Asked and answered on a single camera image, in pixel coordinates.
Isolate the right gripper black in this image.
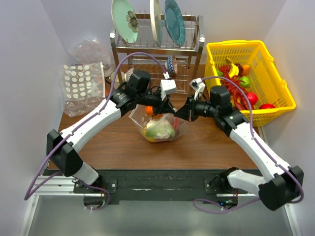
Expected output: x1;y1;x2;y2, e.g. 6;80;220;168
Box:
174;93;219;121

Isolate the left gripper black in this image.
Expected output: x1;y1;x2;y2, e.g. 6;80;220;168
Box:
136;88;174;116

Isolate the red toy chili pepper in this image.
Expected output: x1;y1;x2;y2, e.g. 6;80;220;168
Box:
173;117;179;130

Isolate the orange toy pumpkin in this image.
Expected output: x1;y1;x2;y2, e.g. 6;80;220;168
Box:
145;106;163;119

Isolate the polka dot zip bag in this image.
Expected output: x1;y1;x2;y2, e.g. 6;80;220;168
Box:
129;105;187;143

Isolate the white toy cauliflower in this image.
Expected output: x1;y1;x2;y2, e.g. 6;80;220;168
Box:
145;119;175;139

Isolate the red toy lobster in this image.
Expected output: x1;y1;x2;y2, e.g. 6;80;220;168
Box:
217;64;254;111

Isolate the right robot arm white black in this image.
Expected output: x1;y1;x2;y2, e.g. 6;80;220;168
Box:
174;86;304;211

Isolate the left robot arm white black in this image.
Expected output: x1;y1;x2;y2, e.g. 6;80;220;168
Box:
46;70;177;193

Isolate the polka dot bag stack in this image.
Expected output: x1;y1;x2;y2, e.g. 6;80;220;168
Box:
61;62;106;117

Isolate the crumpled clear plastic bag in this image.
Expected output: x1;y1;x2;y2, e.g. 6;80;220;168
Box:
68;38;115;77

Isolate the blue patterned bowl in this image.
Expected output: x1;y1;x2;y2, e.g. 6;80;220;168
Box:
165;56;178;74

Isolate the patterned grey bowl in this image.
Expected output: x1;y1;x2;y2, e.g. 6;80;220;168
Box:
125;67;134;82

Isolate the cream enamel mug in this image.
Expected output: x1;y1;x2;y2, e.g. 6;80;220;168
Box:
109;71;125;89

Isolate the metal dish rack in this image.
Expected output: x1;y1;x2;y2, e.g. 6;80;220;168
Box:
109;13;205;94

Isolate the yellow toy banana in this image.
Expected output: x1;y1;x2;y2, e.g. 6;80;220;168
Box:
225;58;239;78

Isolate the green toy apple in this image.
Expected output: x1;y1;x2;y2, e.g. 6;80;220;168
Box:
239;76;250;88

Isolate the round red toy fruit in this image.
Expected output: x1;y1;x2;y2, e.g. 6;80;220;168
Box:
247;92;258;105

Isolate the yellow plastic basket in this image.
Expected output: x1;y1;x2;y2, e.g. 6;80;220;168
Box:
204;40;296;126

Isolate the red toy apple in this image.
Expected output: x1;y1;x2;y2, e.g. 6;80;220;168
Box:
259;103;275;110

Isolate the dark teal plate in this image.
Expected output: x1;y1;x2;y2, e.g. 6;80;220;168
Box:
164;0;186;47

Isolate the mint green flower plate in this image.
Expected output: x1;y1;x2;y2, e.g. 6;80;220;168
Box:
111;0;139;44

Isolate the cream rimmed plate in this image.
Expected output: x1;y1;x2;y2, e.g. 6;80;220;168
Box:
150;0;162;46

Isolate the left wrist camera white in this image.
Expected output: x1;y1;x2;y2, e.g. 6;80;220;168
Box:
160;72;177;100

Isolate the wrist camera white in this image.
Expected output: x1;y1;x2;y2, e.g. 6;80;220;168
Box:
160;72;177;100
189;78;206;100

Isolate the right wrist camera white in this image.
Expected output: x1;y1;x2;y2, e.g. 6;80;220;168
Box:
189;78;206;100

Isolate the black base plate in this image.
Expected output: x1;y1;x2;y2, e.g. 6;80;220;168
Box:
73;169;249;206

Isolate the aluminium rail frame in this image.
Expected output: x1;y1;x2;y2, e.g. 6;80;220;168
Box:
18;172;87;236

